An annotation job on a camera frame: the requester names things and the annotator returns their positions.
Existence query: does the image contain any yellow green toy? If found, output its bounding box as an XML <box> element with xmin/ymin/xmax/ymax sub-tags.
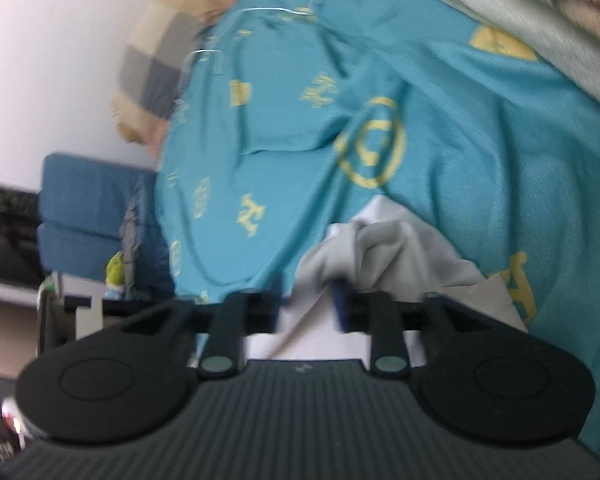
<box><xmin>104</xmin><ymin>252</ymin><xmax>127</xmax><ymax>297</ymax></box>

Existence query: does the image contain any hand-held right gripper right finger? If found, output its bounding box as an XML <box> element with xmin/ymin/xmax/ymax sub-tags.
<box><xmin>332</xmin><ymin>280</ymin><xmax>486</xmax><ymax>380</ymax></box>

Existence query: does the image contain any thin white cable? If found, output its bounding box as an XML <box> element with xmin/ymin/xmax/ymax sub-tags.
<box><xmin>177</xmin><ymin>2</ymin><xmax>321</xmax><ymax>106</ymax></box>

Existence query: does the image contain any white garment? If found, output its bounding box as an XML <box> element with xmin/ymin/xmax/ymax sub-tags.
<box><xmin>245</xmin><ymin>195</ymin><xmax>528</xmax><ymax>361</ymax></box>

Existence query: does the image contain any teal bed sheet yellow print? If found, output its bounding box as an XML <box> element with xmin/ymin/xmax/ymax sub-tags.
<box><xmin>155</xmin><ymin>0</ymin><xmax>600</xmax><ymax>466</ymax></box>

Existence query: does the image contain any checkered pillow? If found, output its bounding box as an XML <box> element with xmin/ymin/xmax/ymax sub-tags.
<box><xmin>111</xmin><ymin>0</ymin><xmax>261</xmax><ymax>156</ymax></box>

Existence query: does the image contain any blue covered chair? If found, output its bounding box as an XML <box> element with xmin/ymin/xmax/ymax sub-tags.
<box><xmin>37</xmin><ymin>152</ymin><xmax>176</xmax><ymax>296</ymax></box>

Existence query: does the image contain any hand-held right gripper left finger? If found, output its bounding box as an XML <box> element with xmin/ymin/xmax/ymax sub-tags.
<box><xmin>117</xmin><ymin>275</ymin><xmax>284</xmax><ymax>381</ymax></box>

